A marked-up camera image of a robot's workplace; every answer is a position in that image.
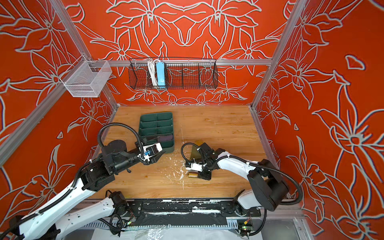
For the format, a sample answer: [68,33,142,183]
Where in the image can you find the green striped sock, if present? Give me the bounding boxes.
[186,143,205,180]

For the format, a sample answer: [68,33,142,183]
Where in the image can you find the purple sock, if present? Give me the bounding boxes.
[157,135,174,145]

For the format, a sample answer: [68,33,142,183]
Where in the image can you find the green divided plastic tray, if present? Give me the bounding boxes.
[139,112,175,154]

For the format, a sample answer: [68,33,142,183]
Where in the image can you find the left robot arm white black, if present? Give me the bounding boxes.
[1,123,166,240]

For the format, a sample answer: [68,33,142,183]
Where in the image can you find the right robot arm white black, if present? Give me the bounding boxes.
[181,143,304,212]

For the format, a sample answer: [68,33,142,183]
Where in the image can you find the light blue box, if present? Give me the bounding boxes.
[156,62,166,88]

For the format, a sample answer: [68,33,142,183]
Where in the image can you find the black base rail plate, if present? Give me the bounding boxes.
[123,198,262,229]

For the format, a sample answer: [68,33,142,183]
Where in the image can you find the white slotted cable duct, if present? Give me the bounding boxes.
[83,219,241,231]

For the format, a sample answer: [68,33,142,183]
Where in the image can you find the white cable bundle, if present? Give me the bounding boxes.
[146,59,157,87]

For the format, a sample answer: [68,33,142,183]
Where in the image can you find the black wire wall basket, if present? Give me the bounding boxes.
[128,57,219,90]

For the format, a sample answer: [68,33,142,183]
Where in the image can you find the clear mesh wall basket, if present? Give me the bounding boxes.
[59,56,112,98]

